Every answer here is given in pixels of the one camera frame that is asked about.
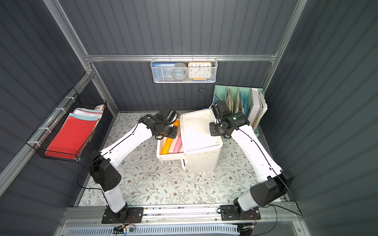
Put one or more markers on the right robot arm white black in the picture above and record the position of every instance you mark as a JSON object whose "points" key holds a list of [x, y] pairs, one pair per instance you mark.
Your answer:
{"points": [[273, 182]]}

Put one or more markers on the grey tape roll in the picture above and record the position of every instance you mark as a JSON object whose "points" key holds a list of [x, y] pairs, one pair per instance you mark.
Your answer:
{"points": [[179, 72]]}

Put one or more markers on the white vented cable duct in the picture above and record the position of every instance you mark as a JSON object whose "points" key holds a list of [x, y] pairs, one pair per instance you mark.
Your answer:
{"points": [[157, 230]]}

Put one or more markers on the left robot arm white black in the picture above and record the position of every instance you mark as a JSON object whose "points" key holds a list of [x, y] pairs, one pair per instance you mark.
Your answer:
{"points": [[103, 169]]}

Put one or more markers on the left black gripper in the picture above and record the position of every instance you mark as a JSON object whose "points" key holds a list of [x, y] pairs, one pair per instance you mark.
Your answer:
{"points": [[171, 131]]}

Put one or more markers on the white pulled out drawer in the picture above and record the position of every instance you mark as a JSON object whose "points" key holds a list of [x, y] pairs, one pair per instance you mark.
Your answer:
{"points": [[168, 157]]}

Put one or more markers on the blue box in basket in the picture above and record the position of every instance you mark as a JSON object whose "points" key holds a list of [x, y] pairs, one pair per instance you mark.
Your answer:
{"points": [[162, 71]]}

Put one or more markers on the black wire side basket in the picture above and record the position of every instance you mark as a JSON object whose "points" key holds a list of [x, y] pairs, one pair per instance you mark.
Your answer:
{"points": [[73, 103]]}

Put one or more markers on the mint green file organizer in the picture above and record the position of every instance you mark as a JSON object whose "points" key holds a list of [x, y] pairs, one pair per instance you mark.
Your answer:
{"points": [[237, 99]]}

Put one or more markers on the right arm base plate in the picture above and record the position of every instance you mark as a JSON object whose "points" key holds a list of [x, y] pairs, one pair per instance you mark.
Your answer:
{"points": [[231, 212]]}

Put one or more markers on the yellow alarm clock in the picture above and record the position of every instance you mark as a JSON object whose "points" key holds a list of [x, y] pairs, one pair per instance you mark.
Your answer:
{"points": [[200, 70]]}

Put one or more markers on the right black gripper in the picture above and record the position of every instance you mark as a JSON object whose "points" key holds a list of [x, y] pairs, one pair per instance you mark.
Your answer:
{"points": [[216, 129]]}

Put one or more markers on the red paper folder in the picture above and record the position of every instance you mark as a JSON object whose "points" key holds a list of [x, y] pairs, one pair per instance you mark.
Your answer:
{"points": [[74, 133]]}

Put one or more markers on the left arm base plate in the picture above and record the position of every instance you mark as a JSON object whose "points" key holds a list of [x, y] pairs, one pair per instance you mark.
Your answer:
{"points": [[126, 215]]}

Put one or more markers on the pink toy microphone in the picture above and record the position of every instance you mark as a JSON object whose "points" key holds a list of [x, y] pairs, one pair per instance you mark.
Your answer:
{"points": [[178, 144]]}

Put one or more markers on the white plastic drawer cabinet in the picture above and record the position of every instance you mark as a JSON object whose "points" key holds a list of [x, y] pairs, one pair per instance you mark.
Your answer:
{"points": [[202, 151]]}

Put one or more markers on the white wire wall basket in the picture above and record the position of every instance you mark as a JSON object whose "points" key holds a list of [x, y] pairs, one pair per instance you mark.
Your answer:
{"points": [[186, 60]]}

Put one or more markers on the orange toy microphone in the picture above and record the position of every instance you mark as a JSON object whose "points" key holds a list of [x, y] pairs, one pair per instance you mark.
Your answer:
{"points": [[170, 143]]}

